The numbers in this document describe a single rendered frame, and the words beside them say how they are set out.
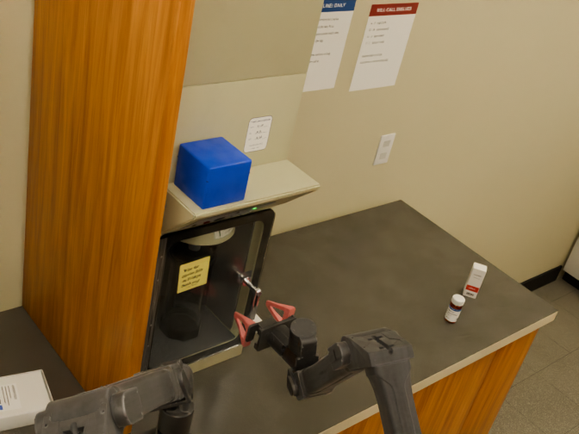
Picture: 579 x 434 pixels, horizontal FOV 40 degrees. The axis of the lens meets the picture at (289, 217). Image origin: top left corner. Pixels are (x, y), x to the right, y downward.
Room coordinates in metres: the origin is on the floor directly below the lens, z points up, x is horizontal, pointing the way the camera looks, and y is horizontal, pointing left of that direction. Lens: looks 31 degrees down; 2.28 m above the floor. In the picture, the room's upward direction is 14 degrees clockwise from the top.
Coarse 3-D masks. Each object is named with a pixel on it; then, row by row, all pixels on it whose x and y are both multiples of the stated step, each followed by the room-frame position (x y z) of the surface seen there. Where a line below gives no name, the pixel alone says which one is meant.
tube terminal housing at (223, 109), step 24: (192, 96) 1.32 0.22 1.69; (216, 96) 1.36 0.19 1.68; (240, 96) 1.40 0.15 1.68; (264, 96) 1.45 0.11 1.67; (288, 96) 1.50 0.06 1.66; (192, 120) 1.33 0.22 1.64; (216, 120) 1.37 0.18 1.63; (240, 120) 1.41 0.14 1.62; (288, 120) 1.51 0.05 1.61; (240, 144) 1.42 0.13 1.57; (288, 144) 1.52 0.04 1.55; (216, 360) 1.47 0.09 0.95
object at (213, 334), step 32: (224, 224) 1.40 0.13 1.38; (256, 224) 1.47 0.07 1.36; (192, 256) 1.35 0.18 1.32; (224, 256) 1.42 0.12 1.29; (256, 256) 1.49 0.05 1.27; (160, 288) 1.30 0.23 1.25; (192, 288) 1.37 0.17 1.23; (224, 288) 1.43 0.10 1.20; (160, 320) 1.31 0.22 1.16; (192, 320) 1.38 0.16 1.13; (224, 320) 1.45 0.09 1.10; (160, 352) 1.32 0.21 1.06; (192, 352) 1.39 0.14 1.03
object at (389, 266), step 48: (288, 240) 2.10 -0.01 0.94; (336, 240) 2.17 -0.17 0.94; (384, 240) 2.24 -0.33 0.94; (432, 240) 2.32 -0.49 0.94; (288, 288) 1.85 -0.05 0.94; (336, 288) 1.91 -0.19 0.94; (384, 288) 1.97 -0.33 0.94; (432, 288) 2.03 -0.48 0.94; (480, 288) 2.10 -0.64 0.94; (0, 336) 1.38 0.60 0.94; (336, 336) 1.69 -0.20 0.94; (432, 336) 1.79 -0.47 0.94; (480, 336) 1.85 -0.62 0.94; (48, 384) 1.27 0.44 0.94; (240, 384) 1.42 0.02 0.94; (0, 432) 1.11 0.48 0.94; (192, 432) 1.23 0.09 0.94; (240, 432) 1.27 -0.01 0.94; (288, 432) 1.30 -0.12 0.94; (336, 432) 1.37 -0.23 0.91
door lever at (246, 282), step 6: (246, 282) 1.47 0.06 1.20; (252, 288) 1.45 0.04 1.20; (258, 288) 1.45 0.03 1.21; (252, 294) 1.44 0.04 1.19; (258, 294) 1.44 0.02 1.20; (252, 300) 1.44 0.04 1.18; (258, 300) 1.45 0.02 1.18; (252, 306) 1.44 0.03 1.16; (252, 312) 1.44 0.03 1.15; (252, 318) 1.44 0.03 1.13
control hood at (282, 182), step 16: (288, 160) 1.52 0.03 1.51; (256, 176) 1.41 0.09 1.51; (272, 176) 1.43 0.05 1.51; (288, 176) 1.45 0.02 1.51; (304, 176) 1.46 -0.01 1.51; (176, 192) 1.27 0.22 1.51; (256, 192) 1.35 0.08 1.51; (272, 192) 1.36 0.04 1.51; (288, 192) 1.38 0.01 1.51; (304, 192) 1.42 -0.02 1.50; (176, 208) 1.25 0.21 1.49; (192, 208) 1.23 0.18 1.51; (208, 208) 1.24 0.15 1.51; (224, 208) 1.26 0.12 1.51; (240, 208) 1.30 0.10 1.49; (176, 224) 1.25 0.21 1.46
